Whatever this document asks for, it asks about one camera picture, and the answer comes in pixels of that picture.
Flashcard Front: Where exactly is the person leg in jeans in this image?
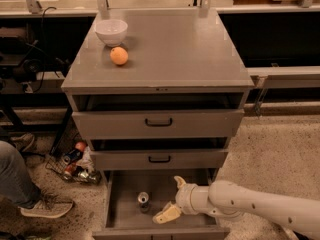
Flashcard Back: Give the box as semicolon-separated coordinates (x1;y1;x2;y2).
0;141;41;209

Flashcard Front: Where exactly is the dark machinery left shelf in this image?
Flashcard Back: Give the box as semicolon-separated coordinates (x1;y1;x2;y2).
0;26;42;83

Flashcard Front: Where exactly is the black cable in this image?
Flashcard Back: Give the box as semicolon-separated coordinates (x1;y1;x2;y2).
31;6;58;94

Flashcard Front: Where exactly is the grey middle drawer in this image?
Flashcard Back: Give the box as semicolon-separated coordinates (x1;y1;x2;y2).
90;138;228;170

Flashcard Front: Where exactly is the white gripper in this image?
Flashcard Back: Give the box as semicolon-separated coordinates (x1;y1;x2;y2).
153;176;210;224

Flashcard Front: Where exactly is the wire basket of items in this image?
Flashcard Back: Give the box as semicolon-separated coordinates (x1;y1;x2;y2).
46;141;101;185

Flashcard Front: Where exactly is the grey drawer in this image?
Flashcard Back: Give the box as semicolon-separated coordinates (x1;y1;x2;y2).
72;93;243;139
90;138;228;170
92;169;229;240

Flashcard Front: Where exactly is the grey bottom drawer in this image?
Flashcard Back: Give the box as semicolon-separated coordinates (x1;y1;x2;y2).
92;169;229;240

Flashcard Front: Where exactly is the beige sneaker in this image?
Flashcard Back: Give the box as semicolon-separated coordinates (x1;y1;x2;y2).
20;193;74;219
10;133;35;152

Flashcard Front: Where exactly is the grey drawer cabinet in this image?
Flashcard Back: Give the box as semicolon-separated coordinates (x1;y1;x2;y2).
60;7;256;240

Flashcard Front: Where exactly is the white ceramic bowl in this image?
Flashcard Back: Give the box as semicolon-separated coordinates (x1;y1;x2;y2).
95;19;128;47

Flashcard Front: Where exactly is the grey top drawer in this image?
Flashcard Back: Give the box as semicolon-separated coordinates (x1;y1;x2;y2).
72;93;243;139

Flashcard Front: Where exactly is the orange fruit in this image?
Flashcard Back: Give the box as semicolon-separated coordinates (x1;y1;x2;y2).
110;47;128;66

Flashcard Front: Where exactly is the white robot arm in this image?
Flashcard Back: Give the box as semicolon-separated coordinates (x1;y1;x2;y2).
153;176;320;240

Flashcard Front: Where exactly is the redbull can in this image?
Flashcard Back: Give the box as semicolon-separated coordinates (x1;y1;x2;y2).
137;192;149;213

